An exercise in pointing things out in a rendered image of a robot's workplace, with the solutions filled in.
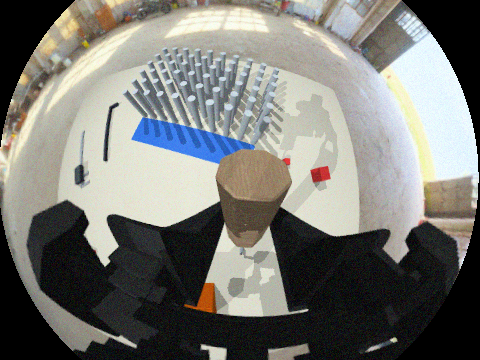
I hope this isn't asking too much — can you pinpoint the blue flat strip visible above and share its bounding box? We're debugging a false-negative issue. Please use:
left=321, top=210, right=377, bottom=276
left=132, top=117, right=255, bottom=164

